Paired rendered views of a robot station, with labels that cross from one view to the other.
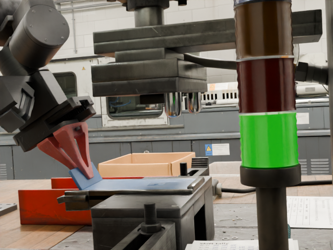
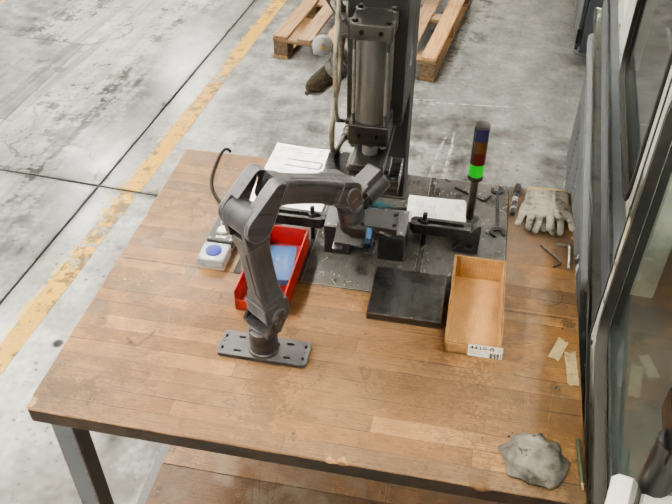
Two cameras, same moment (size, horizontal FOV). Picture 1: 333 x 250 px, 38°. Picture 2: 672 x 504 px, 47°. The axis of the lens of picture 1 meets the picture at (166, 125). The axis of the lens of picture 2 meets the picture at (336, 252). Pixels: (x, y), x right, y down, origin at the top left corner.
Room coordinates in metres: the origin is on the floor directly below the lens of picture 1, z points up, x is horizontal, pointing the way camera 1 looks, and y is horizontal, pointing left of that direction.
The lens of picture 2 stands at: (0.78, 1.51, 2.17)
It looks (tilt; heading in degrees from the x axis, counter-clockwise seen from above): 41 degrees down; 266
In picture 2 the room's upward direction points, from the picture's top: straight up
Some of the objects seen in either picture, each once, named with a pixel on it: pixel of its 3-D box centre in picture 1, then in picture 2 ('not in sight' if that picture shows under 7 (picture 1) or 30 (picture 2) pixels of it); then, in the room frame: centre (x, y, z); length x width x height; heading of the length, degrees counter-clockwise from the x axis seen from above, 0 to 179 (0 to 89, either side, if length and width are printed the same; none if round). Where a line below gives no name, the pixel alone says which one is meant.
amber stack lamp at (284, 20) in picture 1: (263, 32); (480, 144); (0.32, -0.07, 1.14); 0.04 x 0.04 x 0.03
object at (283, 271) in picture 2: not in sight; (278, 262); (0.83, 0.09, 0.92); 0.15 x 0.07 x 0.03; 82
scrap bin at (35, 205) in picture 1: (100, 199); (273, 267); (0.84, 0.12, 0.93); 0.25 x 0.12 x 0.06; 75
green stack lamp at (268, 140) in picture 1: (268, 138); (476, 168); (0.32, -0.07, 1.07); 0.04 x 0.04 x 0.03
